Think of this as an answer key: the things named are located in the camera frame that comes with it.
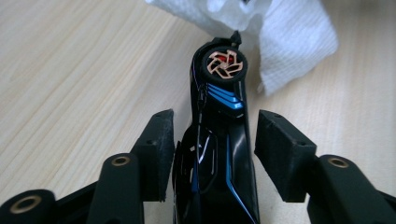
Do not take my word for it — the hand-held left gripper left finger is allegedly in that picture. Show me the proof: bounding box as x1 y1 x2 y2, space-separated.
130 108 176 203

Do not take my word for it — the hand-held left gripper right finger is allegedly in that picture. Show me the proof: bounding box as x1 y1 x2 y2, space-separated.
254 109 318 203

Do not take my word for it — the blue and black toy car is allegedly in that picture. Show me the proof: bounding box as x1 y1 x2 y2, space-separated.
172 30 262 224

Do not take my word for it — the white wet wipe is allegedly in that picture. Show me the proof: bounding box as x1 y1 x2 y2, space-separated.
144 0 340 97

